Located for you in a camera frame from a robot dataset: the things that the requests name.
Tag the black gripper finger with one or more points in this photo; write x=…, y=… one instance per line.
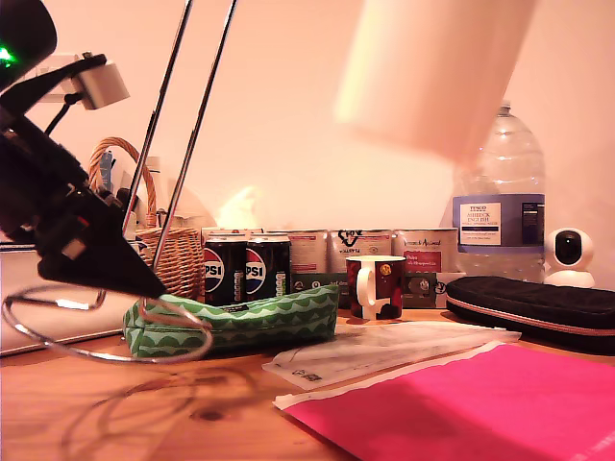
x=96, y=259

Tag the metallic paper towel stand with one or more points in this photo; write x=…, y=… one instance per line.
x=191, y=144

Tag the white paper towel roll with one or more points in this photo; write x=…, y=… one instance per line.
x=423, y=72

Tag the small black object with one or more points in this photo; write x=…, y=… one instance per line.
x=124, y=198

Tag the blue packet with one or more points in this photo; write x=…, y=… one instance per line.
x=106, y=168

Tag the white navy-trimmed cosmetic bag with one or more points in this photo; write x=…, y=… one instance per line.
x=19, y=312

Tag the black Pepsi Max can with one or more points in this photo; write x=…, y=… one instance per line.
x=269, y=269
x=226, y=269

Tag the gingerbread print tissue box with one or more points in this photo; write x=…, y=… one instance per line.
x=230, y=232

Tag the white facial tissue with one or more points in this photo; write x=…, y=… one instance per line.
x=242, y=206

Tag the green wave-patterned fabric pouch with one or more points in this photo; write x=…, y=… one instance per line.
x=269, y=317

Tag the dark green cardboard tray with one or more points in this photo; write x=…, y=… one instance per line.
x=327, y=285

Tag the clear printed plastic bag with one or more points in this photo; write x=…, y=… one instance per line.
x=384, y=346

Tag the silver tin red label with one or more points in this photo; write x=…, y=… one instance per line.
x=425, y=249

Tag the large clear water bottle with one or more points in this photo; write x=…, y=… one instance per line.
x=504, y=225

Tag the black zipped case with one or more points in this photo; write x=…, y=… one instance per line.
x=528, y=302

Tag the white light switch plate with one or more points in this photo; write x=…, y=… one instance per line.
x=50, y=98

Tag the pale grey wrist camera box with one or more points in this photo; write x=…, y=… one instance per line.
x=101, y=84

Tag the small white round camera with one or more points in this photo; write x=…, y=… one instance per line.
x=569, y=269

